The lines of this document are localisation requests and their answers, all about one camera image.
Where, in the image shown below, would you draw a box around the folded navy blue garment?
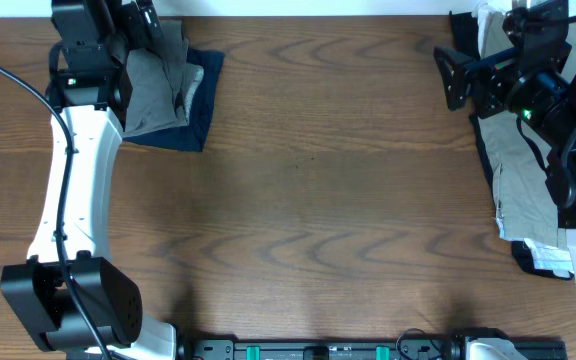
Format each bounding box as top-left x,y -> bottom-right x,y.
124,48 -> 225,152

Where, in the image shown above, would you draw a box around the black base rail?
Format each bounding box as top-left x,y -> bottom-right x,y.
187,338 -> 568,360

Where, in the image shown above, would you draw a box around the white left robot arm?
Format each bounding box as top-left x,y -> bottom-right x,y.
0,1 -> 178,359

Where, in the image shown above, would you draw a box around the grey shorts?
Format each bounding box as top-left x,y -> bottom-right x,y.
123,20 -> 204,138

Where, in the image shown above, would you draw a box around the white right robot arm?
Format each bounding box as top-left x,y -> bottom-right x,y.
433,37 -> 576,281

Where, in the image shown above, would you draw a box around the khaki shorts on pile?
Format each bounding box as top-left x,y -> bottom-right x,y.
475,12 -> 576,250

